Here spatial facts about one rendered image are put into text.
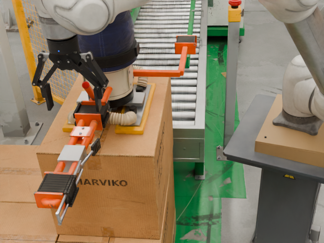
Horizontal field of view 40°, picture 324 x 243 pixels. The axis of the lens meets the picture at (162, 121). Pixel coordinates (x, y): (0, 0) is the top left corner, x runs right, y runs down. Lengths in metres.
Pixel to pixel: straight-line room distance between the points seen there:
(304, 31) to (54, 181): 0.78
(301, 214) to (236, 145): 0.45
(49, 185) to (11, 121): 2.16
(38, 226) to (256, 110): 1.05
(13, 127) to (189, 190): 1.36
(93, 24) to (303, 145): 1.07
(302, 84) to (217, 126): 1.62
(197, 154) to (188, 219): 0.46
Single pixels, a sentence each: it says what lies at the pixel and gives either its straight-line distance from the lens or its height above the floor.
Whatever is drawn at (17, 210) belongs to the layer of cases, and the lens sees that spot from 1.95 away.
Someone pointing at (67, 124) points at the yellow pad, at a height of 0.96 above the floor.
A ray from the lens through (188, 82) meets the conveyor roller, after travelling 2.68.
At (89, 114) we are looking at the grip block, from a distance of 1.38.
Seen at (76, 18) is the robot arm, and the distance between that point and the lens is 0.88.
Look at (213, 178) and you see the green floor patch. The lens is 2.78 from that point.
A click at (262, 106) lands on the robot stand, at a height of 0.75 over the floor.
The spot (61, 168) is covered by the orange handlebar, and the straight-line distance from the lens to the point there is 1.22.
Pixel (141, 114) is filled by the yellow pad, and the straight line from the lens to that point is 1.60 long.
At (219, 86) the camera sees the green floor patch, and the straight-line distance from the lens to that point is 3.75.
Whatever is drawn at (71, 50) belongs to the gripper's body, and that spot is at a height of 1.39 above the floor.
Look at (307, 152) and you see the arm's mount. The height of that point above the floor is 0.80.
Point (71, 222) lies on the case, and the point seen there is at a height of 0.62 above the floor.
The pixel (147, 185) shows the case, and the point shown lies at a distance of 1.53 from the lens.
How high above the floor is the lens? 1.83
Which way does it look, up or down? 34 degrees down
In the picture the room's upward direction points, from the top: 3 degrees counter-clockwise
